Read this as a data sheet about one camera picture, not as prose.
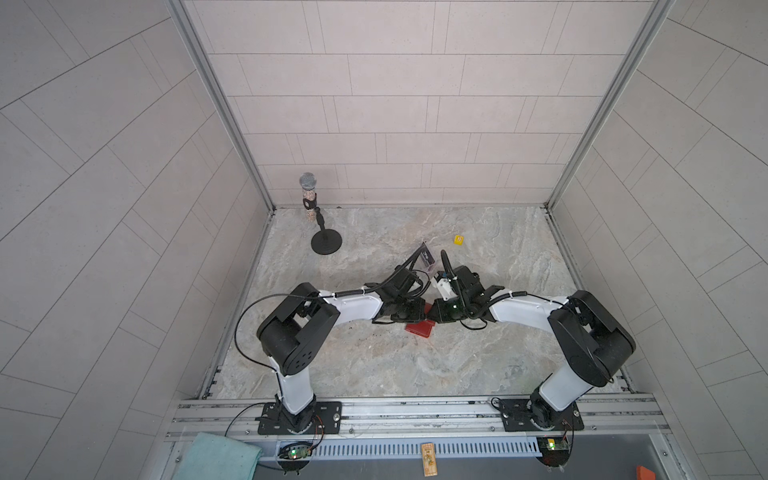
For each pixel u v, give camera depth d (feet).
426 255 3.16
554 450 2.23
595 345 1.47
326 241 3.44
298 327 1.59
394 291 2.32
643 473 2.10
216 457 2.11
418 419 2.37
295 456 2.11
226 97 2.85
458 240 3.45
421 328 2.78
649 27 2.39
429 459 2.14
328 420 2.31
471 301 2.27
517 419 2.32
